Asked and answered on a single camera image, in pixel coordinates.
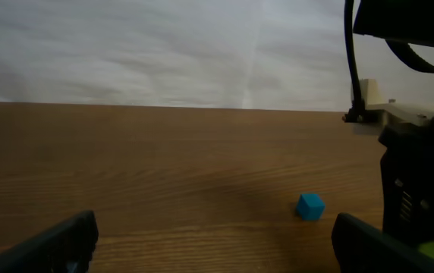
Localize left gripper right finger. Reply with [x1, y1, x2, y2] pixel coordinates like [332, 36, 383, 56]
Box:
[331, 212, 434, 273]

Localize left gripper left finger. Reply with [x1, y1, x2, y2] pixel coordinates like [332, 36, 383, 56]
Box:
[0, 210, 99, 273]

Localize green cube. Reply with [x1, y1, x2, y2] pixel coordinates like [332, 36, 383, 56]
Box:
[417, 239, 434, 261]

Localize blue cube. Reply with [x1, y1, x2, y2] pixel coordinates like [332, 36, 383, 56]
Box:
[295, 193, 326, 222]

